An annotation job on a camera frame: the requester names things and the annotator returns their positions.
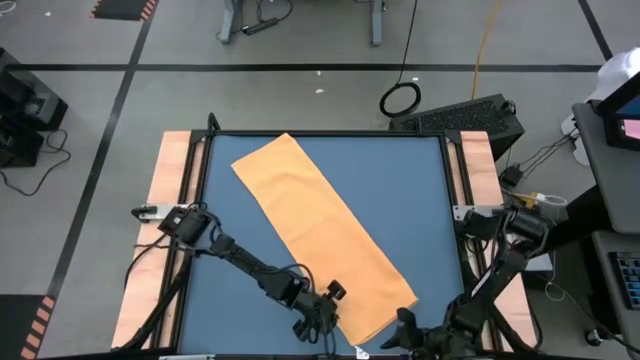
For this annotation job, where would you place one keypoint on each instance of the black desk support beam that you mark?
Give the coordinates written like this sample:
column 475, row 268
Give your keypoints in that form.
column 570, row 225

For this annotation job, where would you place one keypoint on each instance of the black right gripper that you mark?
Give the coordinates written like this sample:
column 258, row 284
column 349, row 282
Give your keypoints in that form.
column 425, row 340

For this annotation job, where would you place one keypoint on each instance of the black mat orange striped edges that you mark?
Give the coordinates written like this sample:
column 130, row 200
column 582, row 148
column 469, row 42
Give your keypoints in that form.
column 120, row 9
column 15, row 325

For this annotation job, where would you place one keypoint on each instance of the grey desk top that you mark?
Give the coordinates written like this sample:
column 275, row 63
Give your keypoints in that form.
column 632, row 330
column 615, row 190

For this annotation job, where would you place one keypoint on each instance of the black equipment case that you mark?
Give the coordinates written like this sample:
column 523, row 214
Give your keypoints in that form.
column 30, row 95
column 20, row 147

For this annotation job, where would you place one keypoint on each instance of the white labelled box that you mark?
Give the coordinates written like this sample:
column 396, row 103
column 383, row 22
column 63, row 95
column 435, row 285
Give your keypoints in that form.
column 542, row 262

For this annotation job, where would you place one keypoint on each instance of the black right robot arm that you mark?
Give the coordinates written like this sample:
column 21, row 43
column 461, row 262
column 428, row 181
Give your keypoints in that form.
column 500, row 270

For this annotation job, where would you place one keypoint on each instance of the white rounded object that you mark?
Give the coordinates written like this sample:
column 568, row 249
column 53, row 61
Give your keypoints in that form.
column 617, row 75

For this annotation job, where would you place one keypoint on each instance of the yellow orange waffle towel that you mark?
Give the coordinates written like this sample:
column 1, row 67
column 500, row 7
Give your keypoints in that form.
column 325, row 235

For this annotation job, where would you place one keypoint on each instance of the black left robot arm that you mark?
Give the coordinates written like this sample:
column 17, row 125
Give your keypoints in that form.
column 245, row 257

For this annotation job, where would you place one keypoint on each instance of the black power adapter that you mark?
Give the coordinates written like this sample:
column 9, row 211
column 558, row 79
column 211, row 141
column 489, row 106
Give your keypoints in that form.
column 511, row 177

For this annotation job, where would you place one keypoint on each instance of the black framed screen device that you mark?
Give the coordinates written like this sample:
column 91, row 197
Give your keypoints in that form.
column 612, row 135

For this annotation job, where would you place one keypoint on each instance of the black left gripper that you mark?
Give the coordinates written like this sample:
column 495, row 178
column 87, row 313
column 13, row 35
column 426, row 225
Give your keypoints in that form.
column 317, row 312

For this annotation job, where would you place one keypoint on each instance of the black keyboard blue keys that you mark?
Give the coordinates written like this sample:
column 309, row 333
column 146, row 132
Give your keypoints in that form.
column 627, row 280

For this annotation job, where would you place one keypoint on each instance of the black power strip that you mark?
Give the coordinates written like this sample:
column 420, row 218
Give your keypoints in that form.
column 260, row 26

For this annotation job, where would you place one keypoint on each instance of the wooden table side board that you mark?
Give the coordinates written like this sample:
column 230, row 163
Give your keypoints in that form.
column 477, row 160
column 172, row 165

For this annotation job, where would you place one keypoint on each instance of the black perforated computer tower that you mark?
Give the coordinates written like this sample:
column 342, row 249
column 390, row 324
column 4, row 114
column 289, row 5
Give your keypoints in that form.
column 460, row 120

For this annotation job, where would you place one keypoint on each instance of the black aluminium table frame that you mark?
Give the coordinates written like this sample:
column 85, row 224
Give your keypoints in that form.
column 350, row 133

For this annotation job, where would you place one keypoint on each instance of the black caster wheel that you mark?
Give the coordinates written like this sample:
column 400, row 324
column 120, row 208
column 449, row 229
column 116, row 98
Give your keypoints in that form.
column 593, row 338

